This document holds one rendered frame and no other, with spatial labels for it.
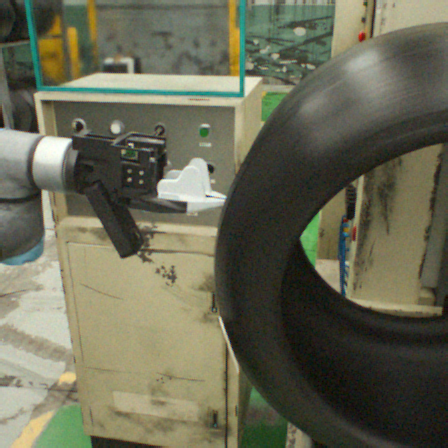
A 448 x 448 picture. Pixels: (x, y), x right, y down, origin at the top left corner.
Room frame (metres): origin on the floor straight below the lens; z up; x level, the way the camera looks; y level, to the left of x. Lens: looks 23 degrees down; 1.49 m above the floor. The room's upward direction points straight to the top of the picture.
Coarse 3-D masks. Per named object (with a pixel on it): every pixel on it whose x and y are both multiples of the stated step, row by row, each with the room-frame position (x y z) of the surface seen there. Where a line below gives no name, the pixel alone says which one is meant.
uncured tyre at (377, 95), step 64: (384, 64) 0.51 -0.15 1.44; (320, 128) 0.50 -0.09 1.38; (384, 128) 0.47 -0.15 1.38; (256, 192) 0.51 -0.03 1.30; (320, 192) 0.48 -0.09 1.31; (256, 256) 0.49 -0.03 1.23; (256, 320) 0.49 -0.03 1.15; (320, 320) 0.74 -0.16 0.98; (384, 320) 0.73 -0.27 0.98; (256, 384) 0.52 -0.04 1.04; (320, 384) 0.61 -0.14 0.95; (384, 384) 0.66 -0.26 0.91
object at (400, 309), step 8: (368, 304) 0.84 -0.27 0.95; (376, 304) 0.84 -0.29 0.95; (384, 304) 0.84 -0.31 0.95; (392, 304) 0.84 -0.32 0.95; (400, 304) 0.84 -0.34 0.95; (408, 304) 0.83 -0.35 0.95; (384, 312) 0.82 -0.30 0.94; (392, 312) 0.82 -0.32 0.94; (400, 312) 0.82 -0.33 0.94; (408, 312) 0.81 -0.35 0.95; (416, 312) 0.81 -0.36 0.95; (424, 312) 0.81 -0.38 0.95; (432, 312) 0.81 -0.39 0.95; (440, 312) 0.81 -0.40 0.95
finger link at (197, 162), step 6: (192, 162) 0.65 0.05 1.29; (198, 162) 0.65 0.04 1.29; (204, 162) 0.64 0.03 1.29; (198, 168) 0.65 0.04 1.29; (204, 168) 0.64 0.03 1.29; (168, 174) 0.65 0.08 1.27; (174, 174) 0.65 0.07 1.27; (204, 174) 0.64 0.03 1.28; (204, 180) 0.64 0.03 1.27; (204, 186) 0.64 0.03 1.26; (210, 186) 0.64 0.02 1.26; (210, 192) 0.64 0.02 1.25; (216, 192) 0.64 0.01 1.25
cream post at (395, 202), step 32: (384, 0) 0.86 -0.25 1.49; (416, 0) 0.85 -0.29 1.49; (384, 32) 0.86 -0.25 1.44; (416, 160) 0.84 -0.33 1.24; (384, 192) 0.85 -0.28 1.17; (416, 192) 0.84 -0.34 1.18; (384, 224) 0.85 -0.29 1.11; (416, 224) 0.84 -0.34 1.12; (352, 256) 0.93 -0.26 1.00; (384, 256) 0.85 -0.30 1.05; (416, 256) 0.84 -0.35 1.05; (352, 288) 0.86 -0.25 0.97; (384, 288) 0.85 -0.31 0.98; (416, 288) 0.84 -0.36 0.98
